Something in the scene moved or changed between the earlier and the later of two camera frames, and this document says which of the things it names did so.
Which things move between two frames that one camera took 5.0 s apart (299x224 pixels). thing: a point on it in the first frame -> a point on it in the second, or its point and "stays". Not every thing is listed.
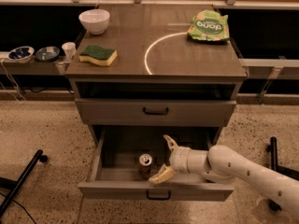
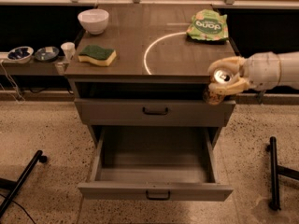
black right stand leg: [286, 172] stays
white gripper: [178, 158] -> [263, 70]
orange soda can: [145, 162] -> [213, 96]
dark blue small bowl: [47, 53] stays
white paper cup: [69, 49] stays
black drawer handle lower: [158, 198] stays
